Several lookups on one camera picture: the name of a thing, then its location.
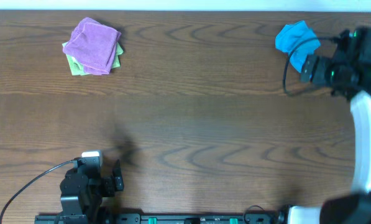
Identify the black left camera cable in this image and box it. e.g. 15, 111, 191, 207
0, 159, 78, 224

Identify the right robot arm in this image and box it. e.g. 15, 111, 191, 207
275, 21, 371, 223

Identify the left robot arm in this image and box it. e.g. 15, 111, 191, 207
55, 157, 124, 224

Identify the blue microfiber cloth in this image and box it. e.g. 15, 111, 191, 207
275, 21, 321, 73

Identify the purple folded cloth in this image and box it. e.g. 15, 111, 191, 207
63, 17, 121, 75

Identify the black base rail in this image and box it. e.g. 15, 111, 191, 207
34, 213, 279, 224

